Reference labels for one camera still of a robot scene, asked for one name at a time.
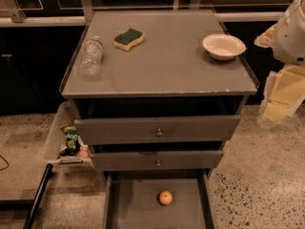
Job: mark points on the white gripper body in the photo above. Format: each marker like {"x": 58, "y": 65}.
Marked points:
{"x": 291, "y": 37}

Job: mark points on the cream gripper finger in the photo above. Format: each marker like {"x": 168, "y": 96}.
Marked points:
{"x": 284, "y": 92}
{"x": 266, "y": 39}

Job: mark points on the orange fruit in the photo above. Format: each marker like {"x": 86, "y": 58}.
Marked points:
{"x": 165, "y": 198}

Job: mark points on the grey top drawer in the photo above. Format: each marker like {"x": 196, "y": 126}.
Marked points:
{"x": 96, "y": 131}

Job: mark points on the grey drawer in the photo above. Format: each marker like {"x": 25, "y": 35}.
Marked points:
{"x": 132, "y": 200}
{"x": 177, "y": 160}
{"x": 96, "y": 131}

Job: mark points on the grey middle drawer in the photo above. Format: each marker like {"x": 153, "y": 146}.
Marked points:
{"x": 177, "y": 160}

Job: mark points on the grey drawer cabinet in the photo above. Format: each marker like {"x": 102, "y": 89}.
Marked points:
{"x": 167, "y": 74}

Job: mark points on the grey bottom drawer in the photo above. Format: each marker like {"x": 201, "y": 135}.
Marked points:
{"x": 132, "y": 200}

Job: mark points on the white paper bowl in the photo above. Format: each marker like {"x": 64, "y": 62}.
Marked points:
{"x": 223, "y": 46}

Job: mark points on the green yellow sponge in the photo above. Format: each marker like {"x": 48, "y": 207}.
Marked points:
{"x": 128, "y": 39}

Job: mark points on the clear plastic water bottle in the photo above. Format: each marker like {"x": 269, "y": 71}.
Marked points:
{"x": 92, "y": 56}

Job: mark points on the small red fruit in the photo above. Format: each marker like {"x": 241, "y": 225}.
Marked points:
{"x": 83, "y": 153}

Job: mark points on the green snack bag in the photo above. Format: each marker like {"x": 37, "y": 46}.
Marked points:
{"x": 71, "y": 136}

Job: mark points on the black bar on floor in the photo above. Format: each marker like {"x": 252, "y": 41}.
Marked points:
{"x": 38, "y": 196}

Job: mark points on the metal railing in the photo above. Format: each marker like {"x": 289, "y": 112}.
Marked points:
{"x": 81, "y": 11}

